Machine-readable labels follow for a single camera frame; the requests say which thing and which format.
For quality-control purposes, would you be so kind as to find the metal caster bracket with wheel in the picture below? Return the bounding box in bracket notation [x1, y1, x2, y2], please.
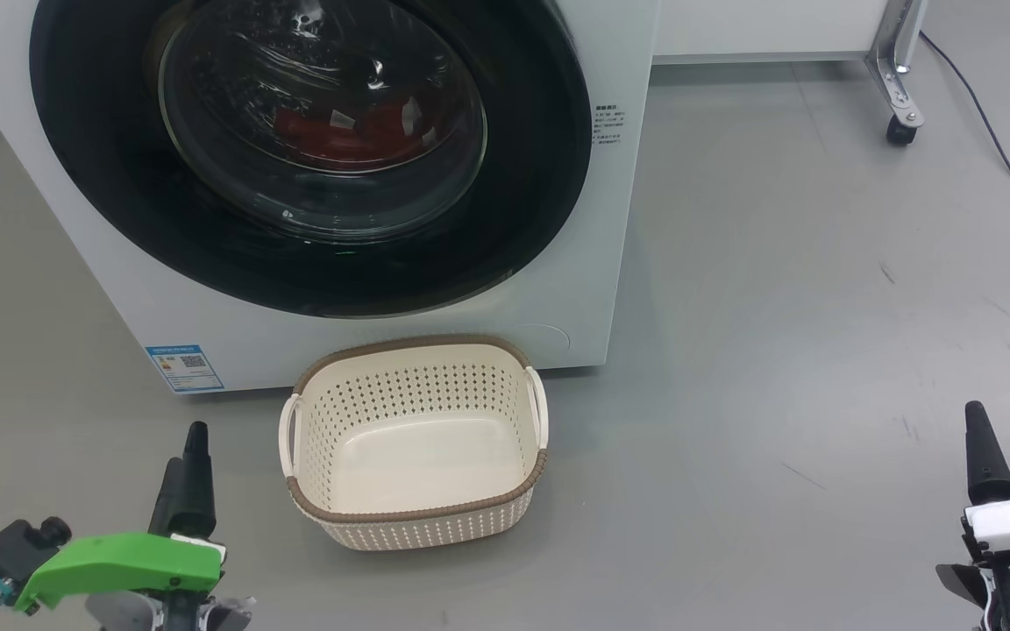
[864, 0, 927, 146]

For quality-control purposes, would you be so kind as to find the blue energy label sticker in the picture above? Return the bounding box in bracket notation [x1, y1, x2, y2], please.
[145, 344, 225, 394]

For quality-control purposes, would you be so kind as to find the thin black floor cable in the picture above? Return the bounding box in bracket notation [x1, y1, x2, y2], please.
[919, 31, 1010, 236]

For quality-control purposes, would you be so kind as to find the white partition panel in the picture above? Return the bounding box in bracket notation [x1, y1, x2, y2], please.
[652, 0, 896, 64]

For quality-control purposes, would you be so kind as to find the red garment with white stripes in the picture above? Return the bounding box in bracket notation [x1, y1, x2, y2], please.
[273, 95, 436, 172]

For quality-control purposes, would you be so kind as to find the white washing machine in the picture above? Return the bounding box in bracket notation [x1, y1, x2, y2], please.
[0, 0, 662, 395]

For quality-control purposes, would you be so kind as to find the cream laundry basket brown rim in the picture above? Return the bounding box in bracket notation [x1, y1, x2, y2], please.
[278, 334, 550, 551]

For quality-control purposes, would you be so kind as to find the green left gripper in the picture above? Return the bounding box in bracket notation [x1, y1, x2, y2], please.
[14, 422, 253, 631]

